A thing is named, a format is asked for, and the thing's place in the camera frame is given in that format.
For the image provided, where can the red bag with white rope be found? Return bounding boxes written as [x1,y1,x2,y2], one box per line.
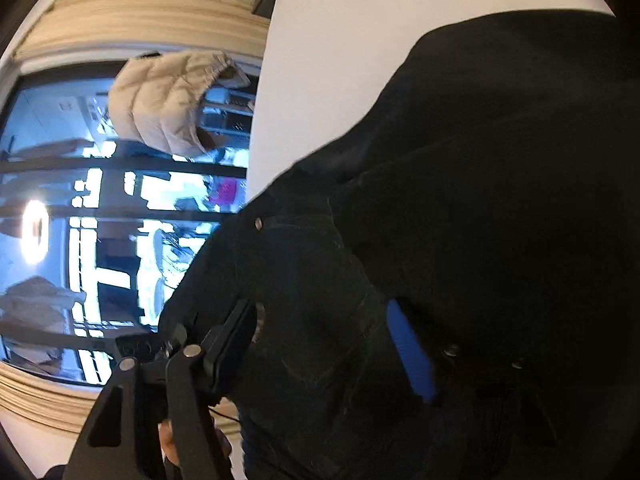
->
[209,178,242,209]

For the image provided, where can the black perforated rack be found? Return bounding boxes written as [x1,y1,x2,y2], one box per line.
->
[200,87,258,161]

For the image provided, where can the beige curtain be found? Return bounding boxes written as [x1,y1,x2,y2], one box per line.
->
[0,360,241,436]
[12,0,271,61]

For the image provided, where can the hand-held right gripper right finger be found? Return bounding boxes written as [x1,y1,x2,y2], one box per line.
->
[386,299,558,448]

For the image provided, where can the black pants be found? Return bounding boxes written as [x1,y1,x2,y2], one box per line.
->
[157,10,640,480]

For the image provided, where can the bed with grey headboard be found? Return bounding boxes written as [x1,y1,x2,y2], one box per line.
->
[247,0,616,211]

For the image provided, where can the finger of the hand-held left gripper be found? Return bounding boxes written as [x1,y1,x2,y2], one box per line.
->
[116,325,188,359]

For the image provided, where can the black framed window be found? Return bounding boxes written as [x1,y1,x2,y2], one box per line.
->
[0,60,261,386]

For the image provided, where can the beige puffer jacket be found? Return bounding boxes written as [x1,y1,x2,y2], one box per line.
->
[109,51,251,157]

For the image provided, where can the person's left hand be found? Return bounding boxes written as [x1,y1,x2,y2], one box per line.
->
[157,420,233,466]

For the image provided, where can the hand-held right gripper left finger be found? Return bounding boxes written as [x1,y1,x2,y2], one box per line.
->
[62,300,258,480]

